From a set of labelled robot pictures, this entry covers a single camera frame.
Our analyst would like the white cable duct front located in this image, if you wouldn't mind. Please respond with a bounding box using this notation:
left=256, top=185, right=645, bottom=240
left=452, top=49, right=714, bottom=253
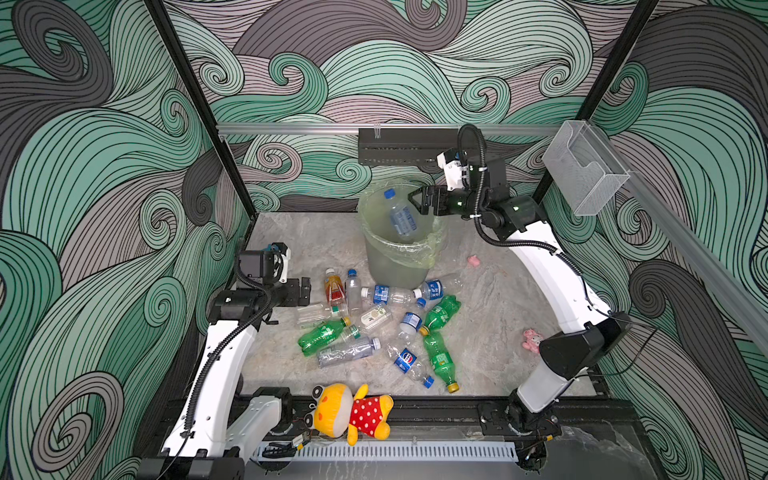
left=276, top=441, right=518, bottom=463

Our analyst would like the pink plush bunny toy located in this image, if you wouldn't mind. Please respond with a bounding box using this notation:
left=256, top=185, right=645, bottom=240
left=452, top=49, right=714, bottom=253
left=522, top=329, right=544, bottom=354

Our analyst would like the pepsi label clear bottle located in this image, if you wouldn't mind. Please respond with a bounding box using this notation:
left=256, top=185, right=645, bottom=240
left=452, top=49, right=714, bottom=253
left=385, top=340, right=434, bottom=389

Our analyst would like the clear acrylic wall box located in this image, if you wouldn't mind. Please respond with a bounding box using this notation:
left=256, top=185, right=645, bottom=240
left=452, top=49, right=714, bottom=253
left=542, top=120, right=630, bottom=217

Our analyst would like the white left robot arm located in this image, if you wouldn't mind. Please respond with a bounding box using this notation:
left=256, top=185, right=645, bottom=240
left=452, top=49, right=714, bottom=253
left=160, top=279, right=302, bottom=459

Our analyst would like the clear bottle blue chinese label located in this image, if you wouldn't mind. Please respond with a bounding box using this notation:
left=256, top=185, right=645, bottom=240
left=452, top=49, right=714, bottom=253
left=412, top=273, right=464, bottom=302

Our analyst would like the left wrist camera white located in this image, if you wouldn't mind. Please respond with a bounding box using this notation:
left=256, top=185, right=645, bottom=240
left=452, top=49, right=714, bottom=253
left=236, top=242, right=291, bottom=285

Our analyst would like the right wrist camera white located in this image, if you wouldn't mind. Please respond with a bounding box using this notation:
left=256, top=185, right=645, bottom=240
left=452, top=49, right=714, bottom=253
left=436, top=149, right=465, bottom=191

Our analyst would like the green soda bottle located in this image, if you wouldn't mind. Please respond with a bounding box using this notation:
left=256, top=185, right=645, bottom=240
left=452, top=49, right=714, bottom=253
left=419, top=295, right=462, bottom=336
left=297, top=317, right=351, bottom=357
left=423, top=331, right=460, bottom=393

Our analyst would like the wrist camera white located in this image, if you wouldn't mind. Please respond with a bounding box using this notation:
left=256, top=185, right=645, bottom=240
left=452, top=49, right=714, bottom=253
left=436, top=149, right=465, bottom=191
left=236, top=242, right=291, bottom=285

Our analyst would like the small bottle blue white label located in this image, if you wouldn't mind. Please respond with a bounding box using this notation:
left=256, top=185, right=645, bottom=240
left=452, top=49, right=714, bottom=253
left=397, top=298, right=427, bottom=344

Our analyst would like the clear bottle blue label middle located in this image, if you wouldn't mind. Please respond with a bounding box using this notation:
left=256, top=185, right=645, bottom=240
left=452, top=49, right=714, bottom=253
left=360, top=285, right=415, bottom=305

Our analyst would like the yellow plush toy red dress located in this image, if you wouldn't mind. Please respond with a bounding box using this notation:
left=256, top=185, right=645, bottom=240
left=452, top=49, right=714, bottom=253
left=304, top=383, right=394, bottom=446

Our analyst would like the black wall shelf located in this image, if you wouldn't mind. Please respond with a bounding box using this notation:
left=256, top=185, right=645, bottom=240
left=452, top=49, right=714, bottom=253
left=357, top=129, right=479, bottom=169

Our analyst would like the clear bottle white green label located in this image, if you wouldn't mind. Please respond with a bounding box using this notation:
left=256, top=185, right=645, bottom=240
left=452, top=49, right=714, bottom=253
left=341, top=304, right=393, bottom=342

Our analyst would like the aluminium rail back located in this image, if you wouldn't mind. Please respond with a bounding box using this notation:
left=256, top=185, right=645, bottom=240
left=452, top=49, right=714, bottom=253
left=216, top=122, right=560, bottom=136

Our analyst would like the grey mesh waste bin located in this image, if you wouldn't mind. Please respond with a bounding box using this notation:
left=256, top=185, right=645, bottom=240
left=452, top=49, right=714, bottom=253
left=359, top=182, right=448, bottom=290

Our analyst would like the black left corner post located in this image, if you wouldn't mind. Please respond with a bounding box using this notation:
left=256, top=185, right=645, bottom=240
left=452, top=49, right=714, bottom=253
left=144, top=0, right=258, bottom=222

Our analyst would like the red yellow label tea bottle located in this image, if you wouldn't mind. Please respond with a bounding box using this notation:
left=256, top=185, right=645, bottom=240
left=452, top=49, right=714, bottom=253
left=324, top=268, right=346, bottom=306

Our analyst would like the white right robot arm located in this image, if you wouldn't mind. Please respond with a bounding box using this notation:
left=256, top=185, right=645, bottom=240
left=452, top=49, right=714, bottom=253
left=408, top=150, right=631, bottom=437

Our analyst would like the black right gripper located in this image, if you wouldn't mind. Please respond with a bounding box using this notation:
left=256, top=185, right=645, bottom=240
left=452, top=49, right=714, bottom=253
left=413, top=182, right=498, bottom=221

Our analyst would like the green plastic bin liner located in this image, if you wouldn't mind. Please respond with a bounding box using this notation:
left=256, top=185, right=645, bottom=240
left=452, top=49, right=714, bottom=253
left=357, top=181, right=444, bottom=270

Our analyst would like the clear grey bottle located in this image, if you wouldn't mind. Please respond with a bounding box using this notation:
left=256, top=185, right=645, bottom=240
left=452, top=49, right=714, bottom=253
left=317, top=337, right=382, bottom=368

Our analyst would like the aluminium rail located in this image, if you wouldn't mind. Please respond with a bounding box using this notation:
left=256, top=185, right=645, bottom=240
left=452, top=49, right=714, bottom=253
left=607, top=127, right=767, bottom=350
left=216, top=122, right=560, bottom=136

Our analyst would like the black corner frame post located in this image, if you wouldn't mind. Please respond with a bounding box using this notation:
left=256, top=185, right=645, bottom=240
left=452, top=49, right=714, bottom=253
left=530, top=0, right=661, bottom=205

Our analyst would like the aluminium rail right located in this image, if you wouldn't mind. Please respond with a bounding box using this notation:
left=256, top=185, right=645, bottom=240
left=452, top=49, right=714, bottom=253
left=607, top=127, right=767, bottom=350

